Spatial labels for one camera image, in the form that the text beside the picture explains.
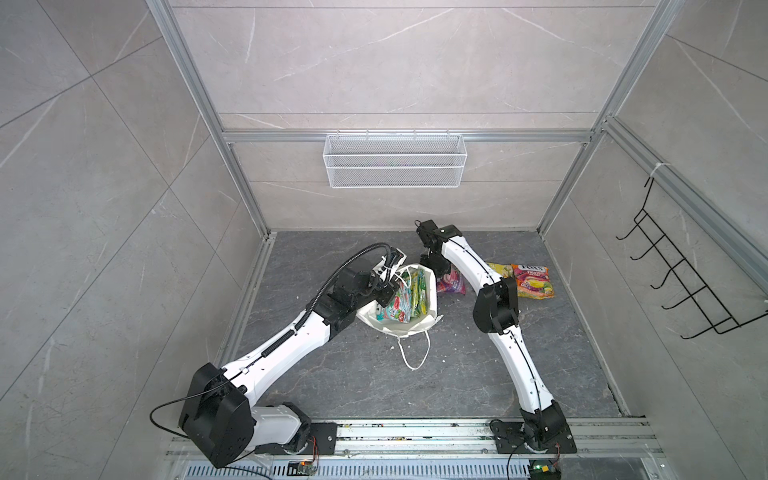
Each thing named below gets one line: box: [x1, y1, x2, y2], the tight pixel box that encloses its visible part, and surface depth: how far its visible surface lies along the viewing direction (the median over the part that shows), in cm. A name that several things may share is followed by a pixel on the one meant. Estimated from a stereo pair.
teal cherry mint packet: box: [375, 280, 411, 324], surface depth 91 cm
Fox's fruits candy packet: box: [511, 264, 555, 300], surface depth 103 cm
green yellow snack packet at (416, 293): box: [410, 270, 422, 318], surface depth 89 cm
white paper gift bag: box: [357, 263, 443, 371], surface depth 78 cm
